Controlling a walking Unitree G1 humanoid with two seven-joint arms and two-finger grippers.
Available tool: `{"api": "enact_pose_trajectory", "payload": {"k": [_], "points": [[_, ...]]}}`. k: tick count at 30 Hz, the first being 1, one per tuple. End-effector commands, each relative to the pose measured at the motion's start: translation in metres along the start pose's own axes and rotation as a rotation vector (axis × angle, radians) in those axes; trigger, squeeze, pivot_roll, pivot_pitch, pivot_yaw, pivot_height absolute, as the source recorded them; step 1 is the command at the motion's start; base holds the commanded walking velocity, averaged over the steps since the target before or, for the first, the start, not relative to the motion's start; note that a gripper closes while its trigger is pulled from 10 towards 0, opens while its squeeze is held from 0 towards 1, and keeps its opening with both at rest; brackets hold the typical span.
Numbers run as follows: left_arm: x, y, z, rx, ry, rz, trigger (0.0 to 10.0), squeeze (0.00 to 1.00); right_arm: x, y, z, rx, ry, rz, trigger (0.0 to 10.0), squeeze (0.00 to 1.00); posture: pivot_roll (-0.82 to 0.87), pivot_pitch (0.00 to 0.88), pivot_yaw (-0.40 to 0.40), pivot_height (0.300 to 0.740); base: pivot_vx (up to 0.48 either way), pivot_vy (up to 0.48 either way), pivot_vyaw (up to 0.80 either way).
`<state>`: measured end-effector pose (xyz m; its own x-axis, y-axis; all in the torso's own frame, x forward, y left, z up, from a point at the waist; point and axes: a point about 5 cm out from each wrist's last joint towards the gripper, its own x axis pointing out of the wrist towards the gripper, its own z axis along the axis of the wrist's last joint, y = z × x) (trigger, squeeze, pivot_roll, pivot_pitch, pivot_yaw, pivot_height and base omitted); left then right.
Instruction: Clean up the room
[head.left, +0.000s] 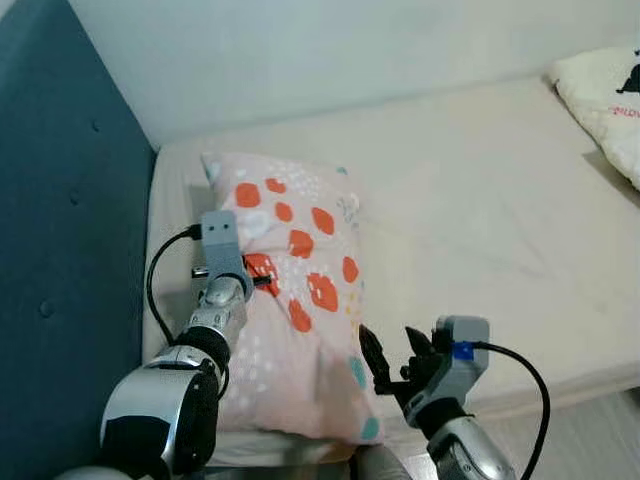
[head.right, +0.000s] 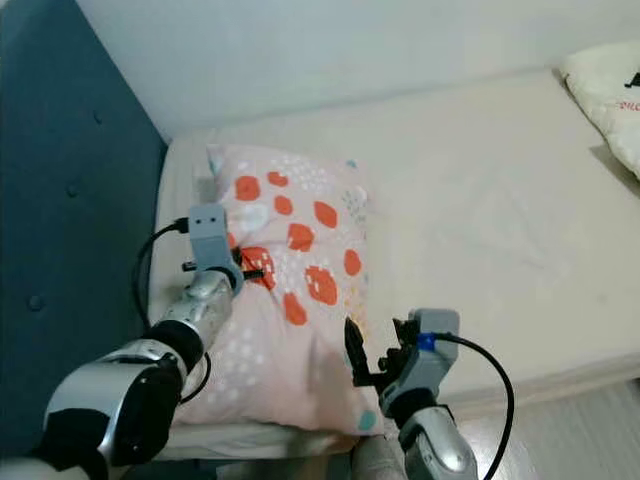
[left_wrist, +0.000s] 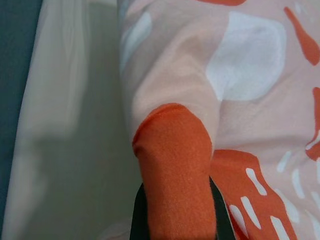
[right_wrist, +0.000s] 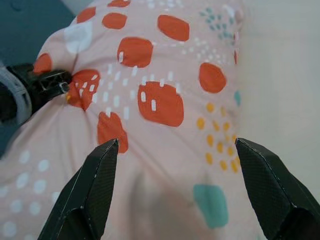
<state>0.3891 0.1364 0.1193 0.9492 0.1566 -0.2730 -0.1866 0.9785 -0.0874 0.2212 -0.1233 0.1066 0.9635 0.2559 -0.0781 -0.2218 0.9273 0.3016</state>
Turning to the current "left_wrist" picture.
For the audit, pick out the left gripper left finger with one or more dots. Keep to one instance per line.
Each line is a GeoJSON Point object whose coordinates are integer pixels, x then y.
{"type": "Point", "coordinates": [141, 220]}

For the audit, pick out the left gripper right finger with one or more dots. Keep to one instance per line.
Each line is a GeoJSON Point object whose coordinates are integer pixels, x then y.
{"type": "Point", "coordinates": [221, 220]}

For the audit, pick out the pink pillow with orange patches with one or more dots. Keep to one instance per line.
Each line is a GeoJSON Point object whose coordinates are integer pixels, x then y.
{"type": "Point", "coordinates": [250, 125]}

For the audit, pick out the mattress with cream sheet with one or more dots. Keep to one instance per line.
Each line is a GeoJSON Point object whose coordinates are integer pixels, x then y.
{"type": "Point", "coordinates": [75, 125]}

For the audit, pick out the teal upholstered bed frame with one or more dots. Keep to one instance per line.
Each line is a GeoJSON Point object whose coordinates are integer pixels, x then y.
{"type": "Point", "coordinates": [15, 75]}

